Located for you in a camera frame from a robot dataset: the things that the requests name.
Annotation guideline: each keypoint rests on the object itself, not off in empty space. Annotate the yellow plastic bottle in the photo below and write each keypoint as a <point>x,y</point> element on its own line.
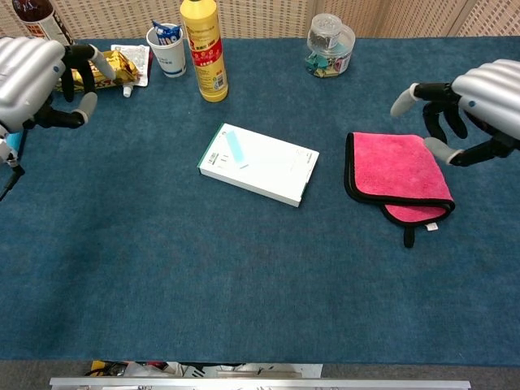
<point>207,57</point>

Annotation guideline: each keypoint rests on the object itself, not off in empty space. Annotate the blue snack packet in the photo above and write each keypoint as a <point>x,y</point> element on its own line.
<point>167,34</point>

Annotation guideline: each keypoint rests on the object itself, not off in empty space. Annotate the gold biscuit package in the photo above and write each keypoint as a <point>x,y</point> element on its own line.
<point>122,65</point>

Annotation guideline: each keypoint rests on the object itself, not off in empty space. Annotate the dark labelled drink bottle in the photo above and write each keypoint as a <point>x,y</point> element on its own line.
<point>38,20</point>

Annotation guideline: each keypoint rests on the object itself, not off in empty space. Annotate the pink black-edged microfibre cloth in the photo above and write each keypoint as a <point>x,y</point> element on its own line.
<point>398,170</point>

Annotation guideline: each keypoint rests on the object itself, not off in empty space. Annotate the blue felt table mat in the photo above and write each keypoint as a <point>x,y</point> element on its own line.
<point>260,284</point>

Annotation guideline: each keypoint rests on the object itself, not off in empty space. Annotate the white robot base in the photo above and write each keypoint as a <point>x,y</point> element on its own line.
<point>227,369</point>

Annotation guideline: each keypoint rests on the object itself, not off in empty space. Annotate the aluminium profile rail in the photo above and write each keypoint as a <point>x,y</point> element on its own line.
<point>260,384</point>

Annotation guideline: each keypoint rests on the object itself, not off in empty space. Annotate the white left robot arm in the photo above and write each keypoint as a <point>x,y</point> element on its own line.
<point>5,148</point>

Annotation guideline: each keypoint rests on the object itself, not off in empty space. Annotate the white spout pouch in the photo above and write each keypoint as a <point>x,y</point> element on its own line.
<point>138,55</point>

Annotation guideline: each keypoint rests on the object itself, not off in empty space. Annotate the white paper cup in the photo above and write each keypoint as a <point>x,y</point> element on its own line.
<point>170,59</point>

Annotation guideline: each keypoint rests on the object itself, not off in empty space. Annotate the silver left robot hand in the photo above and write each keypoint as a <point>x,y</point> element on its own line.
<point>28,73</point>

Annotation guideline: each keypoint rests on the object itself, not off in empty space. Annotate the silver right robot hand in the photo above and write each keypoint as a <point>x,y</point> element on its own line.
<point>491,89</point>

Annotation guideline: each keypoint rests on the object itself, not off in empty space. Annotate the woven rattan screen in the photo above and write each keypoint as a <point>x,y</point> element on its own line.
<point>264,16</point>

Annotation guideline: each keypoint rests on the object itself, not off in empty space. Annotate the white cardboard box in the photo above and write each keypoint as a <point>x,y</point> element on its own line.
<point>272,166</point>

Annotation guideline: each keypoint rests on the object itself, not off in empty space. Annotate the clear jar of binder clips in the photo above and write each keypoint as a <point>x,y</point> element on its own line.
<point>329,53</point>

